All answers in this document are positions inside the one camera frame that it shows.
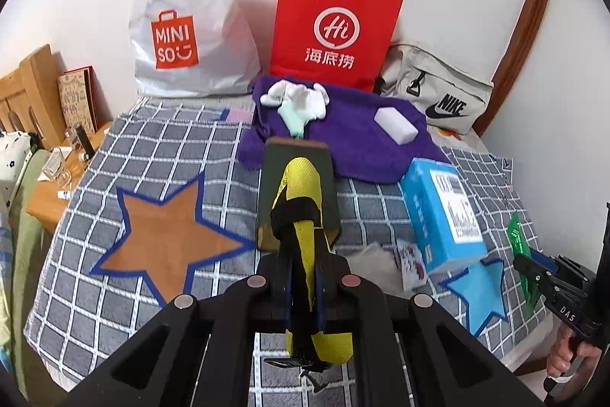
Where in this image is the wooden bedside table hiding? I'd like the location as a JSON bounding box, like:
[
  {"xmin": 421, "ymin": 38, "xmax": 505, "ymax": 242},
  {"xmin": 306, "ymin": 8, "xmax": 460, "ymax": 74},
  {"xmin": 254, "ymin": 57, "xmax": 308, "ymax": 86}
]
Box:
[{"xmin": 26, "ymin": 121, "xmax": 112, "ymax": 241}]

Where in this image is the mint green sock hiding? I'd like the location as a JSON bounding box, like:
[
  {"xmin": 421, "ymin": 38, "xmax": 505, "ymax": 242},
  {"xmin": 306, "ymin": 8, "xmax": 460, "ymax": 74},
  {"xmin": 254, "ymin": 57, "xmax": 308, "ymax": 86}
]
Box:
[{"xmin": 280, "ymin": 99, "xmax": 310, "ymax": 141}]

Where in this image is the brown star patch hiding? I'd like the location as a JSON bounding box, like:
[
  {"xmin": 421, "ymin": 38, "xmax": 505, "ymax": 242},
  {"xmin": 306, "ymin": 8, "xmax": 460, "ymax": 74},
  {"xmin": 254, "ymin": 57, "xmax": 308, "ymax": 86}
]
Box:
[{"xmin": 90, "ymin": 172, "xmax": 258, "ymax": 309}]

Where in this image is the white sponge block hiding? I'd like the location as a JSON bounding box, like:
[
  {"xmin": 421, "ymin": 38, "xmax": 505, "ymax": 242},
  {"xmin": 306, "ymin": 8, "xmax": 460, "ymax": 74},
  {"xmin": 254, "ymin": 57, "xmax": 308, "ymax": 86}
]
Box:
[{"xmin": 374, "ymin": 106, "xmax": 420, "ymax": 146}]

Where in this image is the wooden headboard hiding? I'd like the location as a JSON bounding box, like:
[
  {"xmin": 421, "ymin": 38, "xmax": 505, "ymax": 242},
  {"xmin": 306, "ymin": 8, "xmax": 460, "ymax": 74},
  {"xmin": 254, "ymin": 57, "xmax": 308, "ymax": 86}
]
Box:
[{"xmin": 0, "ymin": 43, "xmax": 67, "ymax": 150}]

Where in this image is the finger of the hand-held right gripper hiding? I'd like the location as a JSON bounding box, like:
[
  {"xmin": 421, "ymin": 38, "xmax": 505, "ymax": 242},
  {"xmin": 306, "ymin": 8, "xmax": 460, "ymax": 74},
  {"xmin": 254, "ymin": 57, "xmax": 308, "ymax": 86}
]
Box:
[
  {"xmin": 512, "ymin": 254, "xmax": 558, "ymax": 294},
  {"xmin": 528, "ymin": 247, "xmax": 564, "ymax": 275}
]

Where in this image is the beige bag with black logo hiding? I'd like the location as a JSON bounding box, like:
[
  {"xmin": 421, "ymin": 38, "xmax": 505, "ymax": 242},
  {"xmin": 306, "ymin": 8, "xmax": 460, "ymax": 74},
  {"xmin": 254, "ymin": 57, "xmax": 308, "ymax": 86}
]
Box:
[{"xmin": 379, "ymin": 43, "xmax": 495, "ymax": 135}]

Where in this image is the blue tissue pack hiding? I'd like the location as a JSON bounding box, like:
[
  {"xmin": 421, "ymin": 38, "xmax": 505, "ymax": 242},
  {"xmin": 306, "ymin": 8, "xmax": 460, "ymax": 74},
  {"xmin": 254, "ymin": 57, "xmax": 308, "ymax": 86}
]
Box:
[{"xmin": 399, "ymin": 158, "xmax": 489, "ymax": 274}]

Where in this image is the wooden door frame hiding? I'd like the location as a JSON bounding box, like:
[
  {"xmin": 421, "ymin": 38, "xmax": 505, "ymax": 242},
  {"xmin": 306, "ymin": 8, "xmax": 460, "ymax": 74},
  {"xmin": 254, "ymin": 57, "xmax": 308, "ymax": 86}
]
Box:
[{"xmin": 474, "ymin": 0, "xmax": 557, "ymax": 138}]

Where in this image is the yellow pouch with black strap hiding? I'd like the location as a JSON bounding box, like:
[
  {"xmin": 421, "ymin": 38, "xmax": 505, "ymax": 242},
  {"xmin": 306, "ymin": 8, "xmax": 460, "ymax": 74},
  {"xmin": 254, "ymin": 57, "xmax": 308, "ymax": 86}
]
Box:
[{"xmin": 262, "ymin": 156, "xmax": 354, "ymax": 391}]

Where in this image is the pale green cloth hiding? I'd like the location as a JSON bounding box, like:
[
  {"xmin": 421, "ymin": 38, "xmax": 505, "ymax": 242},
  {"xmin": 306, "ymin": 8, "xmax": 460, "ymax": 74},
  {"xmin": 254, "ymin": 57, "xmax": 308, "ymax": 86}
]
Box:
[{"xmin": 10, "ymin": 150, "xmax": 53, "ymax": 341}]

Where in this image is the patterned notebook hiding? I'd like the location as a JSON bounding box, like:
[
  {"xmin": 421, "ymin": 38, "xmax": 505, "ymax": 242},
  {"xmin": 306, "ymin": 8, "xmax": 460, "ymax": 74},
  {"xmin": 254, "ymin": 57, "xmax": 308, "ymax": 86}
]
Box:
[{"xmin": 57, "ymin": 66, "xmax": 100, "ymax": 140}]

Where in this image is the black bottle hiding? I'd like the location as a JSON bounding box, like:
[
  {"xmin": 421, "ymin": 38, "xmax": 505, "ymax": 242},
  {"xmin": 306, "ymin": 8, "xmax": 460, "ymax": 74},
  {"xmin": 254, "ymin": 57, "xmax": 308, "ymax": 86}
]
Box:
[{"xmin": 71, "ymin": 124, "xmax": 93, "ymax": 155}]

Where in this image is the grey checked blanket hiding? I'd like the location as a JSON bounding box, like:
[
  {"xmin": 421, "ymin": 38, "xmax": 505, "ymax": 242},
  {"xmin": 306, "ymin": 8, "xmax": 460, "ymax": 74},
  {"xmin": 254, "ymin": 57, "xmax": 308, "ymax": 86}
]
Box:
[{"xmin": 24, "ymin": 95, "xmax": 558, "ymax": 407}]

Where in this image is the blue star patch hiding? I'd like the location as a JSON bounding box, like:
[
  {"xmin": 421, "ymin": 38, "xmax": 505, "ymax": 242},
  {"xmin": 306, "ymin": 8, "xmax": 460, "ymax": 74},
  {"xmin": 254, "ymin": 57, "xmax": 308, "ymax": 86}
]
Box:
[{"xmin": 438, "ymin": 258, "xmax": 510, "ymax": 337}]

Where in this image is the purple towel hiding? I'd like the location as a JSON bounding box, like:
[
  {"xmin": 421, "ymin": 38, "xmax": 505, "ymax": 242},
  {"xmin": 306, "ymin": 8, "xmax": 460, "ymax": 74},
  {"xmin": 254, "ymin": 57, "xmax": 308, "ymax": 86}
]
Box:
[{"xmin": 237, "ymin": 76, "xmax": 451, "ymax": 185}]

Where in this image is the dark green tin box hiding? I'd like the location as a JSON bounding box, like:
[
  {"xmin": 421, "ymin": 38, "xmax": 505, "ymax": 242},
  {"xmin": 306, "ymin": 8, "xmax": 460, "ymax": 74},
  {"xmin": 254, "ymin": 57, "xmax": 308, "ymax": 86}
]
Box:
[{"xmin": 256, "ymin": 137, "xmax": 343, "ymax": 251}]

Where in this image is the white dotted cloth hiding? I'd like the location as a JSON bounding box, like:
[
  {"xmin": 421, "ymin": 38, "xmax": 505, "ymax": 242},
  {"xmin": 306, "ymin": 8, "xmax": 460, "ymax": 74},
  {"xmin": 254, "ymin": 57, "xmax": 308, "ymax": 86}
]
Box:
[{"xmin": 0, "ymin": 131, "xmax": 39, "ymax": 198}]

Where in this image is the clear glass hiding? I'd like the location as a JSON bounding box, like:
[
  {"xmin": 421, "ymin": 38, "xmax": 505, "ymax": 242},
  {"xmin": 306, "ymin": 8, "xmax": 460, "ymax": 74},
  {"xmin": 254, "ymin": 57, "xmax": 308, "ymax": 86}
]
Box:
[{"xmin": 42, "ymin": 147, "xmax": 72, "ymax": 186}]

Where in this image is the person's right hand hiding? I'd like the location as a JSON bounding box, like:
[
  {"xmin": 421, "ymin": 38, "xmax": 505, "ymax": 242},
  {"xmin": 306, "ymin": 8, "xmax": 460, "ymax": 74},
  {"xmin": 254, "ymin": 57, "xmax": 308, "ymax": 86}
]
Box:
[{"xmin": 547, "ymin": 326, "xmax": 610, "ymax": 384}]

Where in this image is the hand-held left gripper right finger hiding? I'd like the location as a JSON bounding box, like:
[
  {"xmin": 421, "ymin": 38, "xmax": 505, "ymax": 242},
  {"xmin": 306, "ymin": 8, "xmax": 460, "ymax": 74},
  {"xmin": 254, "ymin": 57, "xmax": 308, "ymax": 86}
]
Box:
[{"xmin": 315, "ymin": 253, "xmax": 544, "ymax": 407}]

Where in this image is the small snack packet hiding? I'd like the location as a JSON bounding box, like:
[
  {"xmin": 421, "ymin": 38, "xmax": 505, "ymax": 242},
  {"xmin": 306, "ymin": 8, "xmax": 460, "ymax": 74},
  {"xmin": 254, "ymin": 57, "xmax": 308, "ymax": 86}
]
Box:
[{"xmin": 393, "ymin": 241, "xmax": 430, "ymax": 291}]

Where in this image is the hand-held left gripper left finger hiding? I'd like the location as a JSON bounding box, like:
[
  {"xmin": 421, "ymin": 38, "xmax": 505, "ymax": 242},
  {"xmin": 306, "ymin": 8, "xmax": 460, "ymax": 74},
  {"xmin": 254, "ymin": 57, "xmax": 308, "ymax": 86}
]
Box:
[{"xmin": 57, "ymin": 253, "xmax": 288, "ymax": 407}]

